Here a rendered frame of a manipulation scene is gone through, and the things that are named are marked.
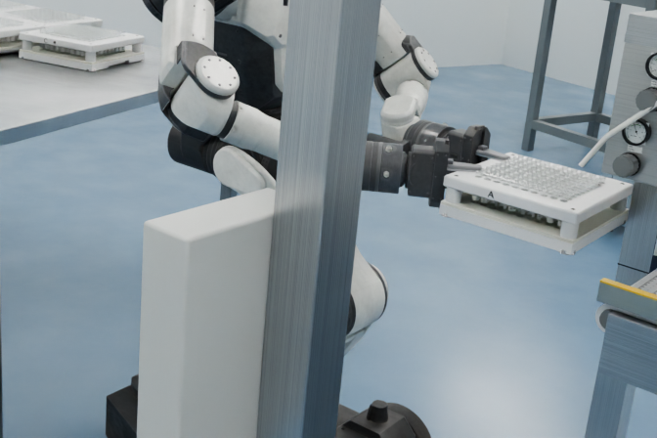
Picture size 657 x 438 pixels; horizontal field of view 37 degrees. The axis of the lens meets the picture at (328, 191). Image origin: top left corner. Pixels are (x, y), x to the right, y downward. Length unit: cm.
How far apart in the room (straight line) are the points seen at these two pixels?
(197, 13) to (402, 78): 60
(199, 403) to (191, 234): 17
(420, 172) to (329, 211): 80
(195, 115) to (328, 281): 74
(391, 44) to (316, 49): 129
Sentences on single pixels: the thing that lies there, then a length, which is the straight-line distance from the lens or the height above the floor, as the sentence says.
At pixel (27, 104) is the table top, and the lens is 233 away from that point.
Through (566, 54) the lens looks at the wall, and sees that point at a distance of 807.
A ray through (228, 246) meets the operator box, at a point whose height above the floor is 105.
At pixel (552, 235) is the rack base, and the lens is 160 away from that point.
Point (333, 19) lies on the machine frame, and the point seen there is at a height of 126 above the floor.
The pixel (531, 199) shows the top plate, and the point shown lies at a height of 91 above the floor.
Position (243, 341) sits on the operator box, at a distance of 96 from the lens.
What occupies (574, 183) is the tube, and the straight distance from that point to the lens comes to 170.
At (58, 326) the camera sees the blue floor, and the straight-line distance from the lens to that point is 313.
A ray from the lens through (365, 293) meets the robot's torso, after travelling 196.
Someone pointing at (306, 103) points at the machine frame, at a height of 118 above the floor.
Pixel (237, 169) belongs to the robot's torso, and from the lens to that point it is 200.
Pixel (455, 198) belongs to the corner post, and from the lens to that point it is 167.
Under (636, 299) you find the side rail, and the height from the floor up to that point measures 82.
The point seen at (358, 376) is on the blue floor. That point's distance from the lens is 290.
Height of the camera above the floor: 138
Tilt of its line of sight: 18 degrees down
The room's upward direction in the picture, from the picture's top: 5 degrees clockwise
